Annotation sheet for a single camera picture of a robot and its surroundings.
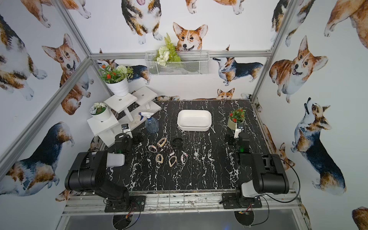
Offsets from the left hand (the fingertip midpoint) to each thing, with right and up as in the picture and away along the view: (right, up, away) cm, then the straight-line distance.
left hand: (133, 128), depth 94 cm
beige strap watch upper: (+18, -11, -1) cm, 21 cm away
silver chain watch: (+41, -16, -2) cm, 44 cm away
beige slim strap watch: (+27, -19, -6) cm, 34 cm away
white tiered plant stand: (-11, +14, +22) cm, 28 cm away
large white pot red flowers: (-6, +30, -10) cm, 33 cm away
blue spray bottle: (+9, +1, +10) cm, 13 cm away
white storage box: (+40, +5, +13) cm, 42 cm away
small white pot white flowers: (-15, +11, -10) cm, 21 cm away
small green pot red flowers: (+69, +8, +2) cm, 69 cm away
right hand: (+65, -1, -1) cm, 65 cm away
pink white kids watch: (+33, -18, -5) cm, 38 cm away
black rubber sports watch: (+28, -10, +3) cm, 30 cm away
